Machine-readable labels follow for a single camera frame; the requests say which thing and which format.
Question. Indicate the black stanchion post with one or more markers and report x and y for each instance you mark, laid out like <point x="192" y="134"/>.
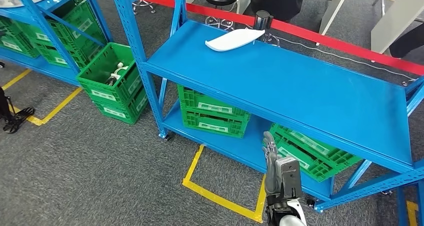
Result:
<point x="263" y="19"/>

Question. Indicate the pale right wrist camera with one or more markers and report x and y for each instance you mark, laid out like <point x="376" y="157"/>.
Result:
<point x="290" y="176"/>

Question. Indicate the yellow floor tape square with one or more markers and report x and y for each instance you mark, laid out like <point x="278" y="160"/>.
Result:
<point x="215" y="198"/>
<point x="412" y="214"/>
<point x="53" y="113"/>

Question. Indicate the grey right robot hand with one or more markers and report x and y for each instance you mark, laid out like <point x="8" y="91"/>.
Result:
<point x="271" y="171"/>

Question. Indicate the dark robot legs with feet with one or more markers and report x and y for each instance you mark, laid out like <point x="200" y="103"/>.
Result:
<point x="18" y="113"/>

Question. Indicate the green open plastic crate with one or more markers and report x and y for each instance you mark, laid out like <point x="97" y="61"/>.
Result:
<point x="99" y="62"/>

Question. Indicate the person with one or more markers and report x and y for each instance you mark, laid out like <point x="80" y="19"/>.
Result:
<point x="278" y="1"/>
<point x="410" y="42"/>

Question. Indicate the white plastic cover part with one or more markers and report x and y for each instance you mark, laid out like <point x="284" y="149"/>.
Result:
<point x="235" y="39"/>

